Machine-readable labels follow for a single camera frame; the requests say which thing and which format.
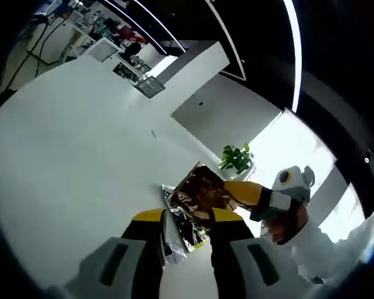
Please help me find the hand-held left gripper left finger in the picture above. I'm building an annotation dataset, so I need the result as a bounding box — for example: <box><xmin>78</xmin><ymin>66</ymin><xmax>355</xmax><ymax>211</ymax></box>
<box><xmin>76</xmin><ymin>209</ymin><xmax>168</xmax><ymax>299</ymax></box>

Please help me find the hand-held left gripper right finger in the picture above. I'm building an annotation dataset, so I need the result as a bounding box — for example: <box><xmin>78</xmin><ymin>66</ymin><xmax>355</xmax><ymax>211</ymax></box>
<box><xmin>210</xmin><ymin>207</ymin><xmax>303</xmax><ymax>299</ymax></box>

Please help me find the silver foil skincare pouch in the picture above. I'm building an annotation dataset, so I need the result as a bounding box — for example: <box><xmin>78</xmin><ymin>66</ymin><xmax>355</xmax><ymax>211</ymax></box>
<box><xmin>163</xmin><ymin>241</ymin><xmax>189</xmax><ymax>267</ymax></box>

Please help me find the gold foil skincare pouch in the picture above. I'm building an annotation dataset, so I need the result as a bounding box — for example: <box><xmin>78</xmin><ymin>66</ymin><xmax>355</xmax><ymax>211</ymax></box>
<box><xmin>170</xmin><ymin>161</ymin><xmax>237</xmax><ymax>233</ymax></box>

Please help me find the dark green printed skincare pouch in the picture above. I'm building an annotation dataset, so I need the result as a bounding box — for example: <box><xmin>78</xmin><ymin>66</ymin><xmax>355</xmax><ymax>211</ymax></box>
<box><xmin>161</xmin><ymin>183</ymin><xmax>212</xmax><ymax>254</ymax></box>

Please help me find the person's right hand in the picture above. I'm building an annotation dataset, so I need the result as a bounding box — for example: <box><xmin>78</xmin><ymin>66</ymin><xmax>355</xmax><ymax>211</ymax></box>
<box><xmin>263</xmin><ymin>204</ymin><xmax>309</xmax><ymax>247</ymax></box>

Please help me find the green potted plant white pot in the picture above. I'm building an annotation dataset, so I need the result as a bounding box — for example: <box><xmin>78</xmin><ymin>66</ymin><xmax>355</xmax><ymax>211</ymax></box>
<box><xmin>218</xmin><ymin>143</ymin><xmax>256</xmax><ymax>175</ymax></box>

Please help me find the bright window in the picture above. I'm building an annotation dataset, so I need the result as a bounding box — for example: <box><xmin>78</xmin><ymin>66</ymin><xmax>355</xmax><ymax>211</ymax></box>
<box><xmin>246</xmin><ymin>108</ymin><xmax>337</xmax><ymax>196</ymax></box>
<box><xmin>317</xmin><ymin>183</ymin><xmax>366</xmax><ymax>244</ymax></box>

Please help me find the linear ceiling light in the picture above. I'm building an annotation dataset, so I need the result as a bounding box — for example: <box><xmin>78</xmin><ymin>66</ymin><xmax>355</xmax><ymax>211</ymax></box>
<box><xmin>282</xmin><ymin>0</ymin><xmax>302</xmax><ymax>113</ymax></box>

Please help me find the black mesh office chair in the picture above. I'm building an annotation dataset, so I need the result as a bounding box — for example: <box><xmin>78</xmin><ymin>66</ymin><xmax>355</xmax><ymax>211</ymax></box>
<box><xmin>137</xmin><ymin>76</ymin><xmax>166</xmax><ymax>99</ymax></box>

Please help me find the white mesh office chair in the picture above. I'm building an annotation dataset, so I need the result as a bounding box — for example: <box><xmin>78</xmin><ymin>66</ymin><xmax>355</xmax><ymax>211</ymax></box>
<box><xmin>85</xmin><ymin>36</ymin><xmax>124</xmax><ymax>63</ymax></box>

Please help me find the black wrist strap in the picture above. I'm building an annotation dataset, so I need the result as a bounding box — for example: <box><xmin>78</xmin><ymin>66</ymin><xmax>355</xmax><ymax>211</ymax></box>
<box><xmin>282</xmin><ymin>199</ymin><xmax>302</xmax><ymax>245</ymax></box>

